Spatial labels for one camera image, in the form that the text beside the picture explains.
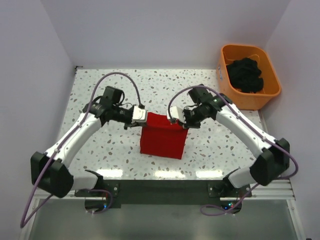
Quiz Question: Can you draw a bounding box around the black clothes pile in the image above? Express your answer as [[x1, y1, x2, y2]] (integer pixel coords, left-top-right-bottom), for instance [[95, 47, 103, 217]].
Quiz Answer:
[[226, 57, 264, 94]]

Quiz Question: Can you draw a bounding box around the aluminium frame rail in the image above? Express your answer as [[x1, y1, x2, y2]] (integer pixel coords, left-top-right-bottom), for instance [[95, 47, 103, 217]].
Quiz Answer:
[[34, 180, 295, 200]]

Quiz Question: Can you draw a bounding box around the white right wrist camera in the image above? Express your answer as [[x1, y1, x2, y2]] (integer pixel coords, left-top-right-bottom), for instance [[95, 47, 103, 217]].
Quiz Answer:
[[166, 106, 186, 124]]

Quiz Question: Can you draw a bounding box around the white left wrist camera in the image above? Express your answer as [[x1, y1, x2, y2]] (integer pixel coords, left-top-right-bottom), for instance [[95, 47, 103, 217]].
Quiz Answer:
[[131, 105, 148, 123]]

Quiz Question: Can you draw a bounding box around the red t-shirt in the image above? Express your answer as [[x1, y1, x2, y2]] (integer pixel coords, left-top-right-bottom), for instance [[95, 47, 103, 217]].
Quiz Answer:
[[139, 112, 188, 160]]

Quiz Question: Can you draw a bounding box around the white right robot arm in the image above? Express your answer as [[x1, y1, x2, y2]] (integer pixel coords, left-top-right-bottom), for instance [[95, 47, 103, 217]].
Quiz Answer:
[[176, 84, 290, 197]]

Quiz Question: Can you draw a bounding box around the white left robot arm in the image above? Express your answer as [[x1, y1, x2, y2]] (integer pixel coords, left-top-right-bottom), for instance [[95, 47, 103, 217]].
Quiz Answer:
[[30, 86, 148, 198]]

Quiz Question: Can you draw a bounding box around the orange plastic basket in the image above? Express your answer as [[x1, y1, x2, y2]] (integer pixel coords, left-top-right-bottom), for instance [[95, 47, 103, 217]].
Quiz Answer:
[[216, 44, 282, 111]]

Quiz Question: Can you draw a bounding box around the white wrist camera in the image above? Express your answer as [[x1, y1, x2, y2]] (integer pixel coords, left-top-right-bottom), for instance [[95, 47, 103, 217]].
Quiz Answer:
[[131, 105, 148, 123], [166, 106, 186, 124]]

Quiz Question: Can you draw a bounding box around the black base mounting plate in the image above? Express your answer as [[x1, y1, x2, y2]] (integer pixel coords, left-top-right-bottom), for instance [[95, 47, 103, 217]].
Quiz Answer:
[[74, 179, 251, 212]]

